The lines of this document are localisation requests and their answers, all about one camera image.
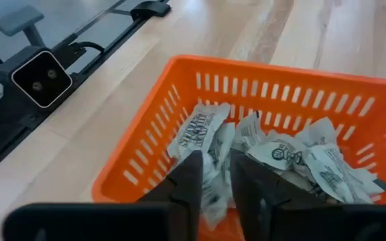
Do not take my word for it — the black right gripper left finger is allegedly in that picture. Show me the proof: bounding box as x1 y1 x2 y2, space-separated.
1 149 204 241

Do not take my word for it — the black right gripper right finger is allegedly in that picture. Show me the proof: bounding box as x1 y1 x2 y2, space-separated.
229 149 386 241

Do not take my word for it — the orange plastic slotted basket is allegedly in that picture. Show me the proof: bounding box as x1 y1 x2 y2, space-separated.
91 54 386 241

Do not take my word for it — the grey chair armrest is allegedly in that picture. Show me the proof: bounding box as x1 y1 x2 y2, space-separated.
0 5 46 48

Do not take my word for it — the black table-level camera box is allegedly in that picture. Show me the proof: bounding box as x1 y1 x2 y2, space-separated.
0 46 74 110

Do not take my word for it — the black aluminium table frame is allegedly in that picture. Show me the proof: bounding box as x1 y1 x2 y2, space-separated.
0 0 172 181

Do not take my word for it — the black camera cable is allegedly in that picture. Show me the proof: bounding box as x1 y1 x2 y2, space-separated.
75 40 106 54

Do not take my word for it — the black frame bracket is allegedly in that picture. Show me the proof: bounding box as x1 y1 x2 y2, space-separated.
129 1 172 20

